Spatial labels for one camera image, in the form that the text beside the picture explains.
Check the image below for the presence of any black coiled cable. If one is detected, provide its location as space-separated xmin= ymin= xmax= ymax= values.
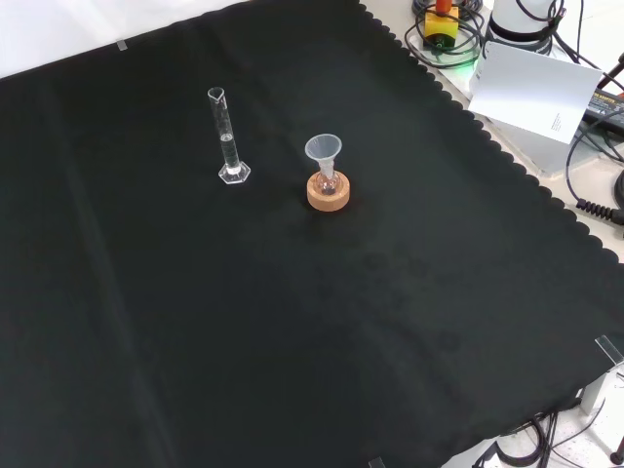
xmin=565 ymin=121 xmax=624 ymax=221

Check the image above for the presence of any pale board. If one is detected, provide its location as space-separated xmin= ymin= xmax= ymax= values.
xmin=467 ymin=41 xmax=605 ymax=145

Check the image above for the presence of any white bench bracket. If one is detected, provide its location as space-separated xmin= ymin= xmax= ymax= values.
xmin=579 ymin=363 xmax=624 ymax=416

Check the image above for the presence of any black power adapter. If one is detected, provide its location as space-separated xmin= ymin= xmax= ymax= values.
xmin=582 ymin=90 xmax=624 ymax=130

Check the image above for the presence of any black bench cloth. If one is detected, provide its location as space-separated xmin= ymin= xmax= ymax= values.
xmin=0 ymin=0 xmax=624 ymax=468

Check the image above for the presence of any clear glass graduated cylinder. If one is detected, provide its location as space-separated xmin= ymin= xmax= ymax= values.
xmin=207 ymin=86 xmax=253 ymax=185

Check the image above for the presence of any yellow stop button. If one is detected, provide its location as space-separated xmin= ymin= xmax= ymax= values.
xmin=422 ymin=0 xmax=460 ymax=51

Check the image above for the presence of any cork ring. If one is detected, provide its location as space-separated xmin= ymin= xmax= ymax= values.
xmin=306 ymin=171 xmax=352 ymax=213

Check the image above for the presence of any clear plastic funnel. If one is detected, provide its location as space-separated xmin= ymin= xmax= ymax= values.
xmin=304 ymin=134 xmax=342 ymax=179

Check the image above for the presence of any small round-bottom glass flask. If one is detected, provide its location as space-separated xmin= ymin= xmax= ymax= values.
xmin=314 ymin=168 xmax=340 ymax=198

